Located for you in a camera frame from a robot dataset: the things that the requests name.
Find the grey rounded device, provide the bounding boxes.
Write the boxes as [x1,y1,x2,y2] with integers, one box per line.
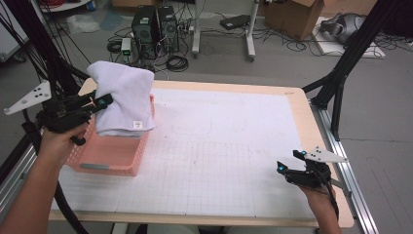
[319,12,366,45]

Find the lilac printed towel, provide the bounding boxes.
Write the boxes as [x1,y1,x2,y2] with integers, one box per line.
[86,60,157,138]

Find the white cabinet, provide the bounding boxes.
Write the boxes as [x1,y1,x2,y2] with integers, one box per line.
[0,0,30,62]

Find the pink plastic basket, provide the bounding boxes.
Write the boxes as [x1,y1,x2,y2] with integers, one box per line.
[66,94,156,177]

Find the wooden table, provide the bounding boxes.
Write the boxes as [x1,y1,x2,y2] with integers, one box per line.
[8,76,355,228]

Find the person's right hand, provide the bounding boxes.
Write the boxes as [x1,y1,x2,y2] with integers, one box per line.
[297,184,334,210]

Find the coiled black cable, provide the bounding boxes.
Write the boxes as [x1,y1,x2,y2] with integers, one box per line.
[166,55,190,73]

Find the cardboard box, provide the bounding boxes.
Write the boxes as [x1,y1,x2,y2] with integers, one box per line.
[264,0,325,41]

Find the blue plastic sheet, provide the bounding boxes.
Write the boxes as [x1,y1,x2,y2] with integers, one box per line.
[99,12,125,32]

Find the black computer tower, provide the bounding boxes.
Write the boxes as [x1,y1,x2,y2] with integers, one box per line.
[157,5,180,54]
[131,5,160,60]

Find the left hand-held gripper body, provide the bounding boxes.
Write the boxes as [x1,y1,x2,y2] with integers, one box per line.
[3,79,99,146]

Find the clear plastic bag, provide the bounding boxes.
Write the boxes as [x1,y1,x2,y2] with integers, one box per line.
[66,13,101,35]

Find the white stand frame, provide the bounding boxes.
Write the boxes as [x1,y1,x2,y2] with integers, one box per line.
[191,0,261,62]

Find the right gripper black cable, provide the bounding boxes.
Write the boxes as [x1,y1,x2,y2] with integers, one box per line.
[316,165,340,222]

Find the person's left hand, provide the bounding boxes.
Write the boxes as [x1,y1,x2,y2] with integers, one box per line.
[37,121,91,168]

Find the black flat box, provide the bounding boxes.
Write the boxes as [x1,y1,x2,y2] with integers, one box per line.
[219,14,251,31]

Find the black metal frame stand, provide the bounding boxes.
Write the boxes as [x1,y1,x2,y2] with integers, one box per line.
[301,0,407,141]
[0,0,92,183]

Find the small white device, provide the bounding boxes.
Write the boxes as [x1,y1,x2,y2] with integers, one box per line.
[120,37,132,63]

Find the round white table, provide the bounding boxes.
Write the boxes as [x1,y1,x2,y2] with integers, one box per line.
[38,0,92,14]

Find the white flat board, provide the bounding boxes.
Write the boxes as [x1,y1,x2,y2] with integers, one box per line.
[312,16,387,59]

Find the grey metal bracket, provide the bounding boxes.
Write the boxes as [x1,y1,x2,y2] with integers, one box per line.
[330,177,353,198]

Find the aluminium rail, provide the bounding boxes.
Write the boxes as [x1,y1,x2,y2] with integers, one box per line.
[310,100,380,234]
[0,130,43,213]

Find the white grid mat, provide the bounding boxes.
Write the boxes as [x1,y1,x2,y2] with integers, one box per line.
[50,87,317,219]

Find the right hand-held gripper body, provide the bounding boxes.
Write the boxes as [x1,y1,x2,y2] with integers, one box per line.
[284,145,349,189]

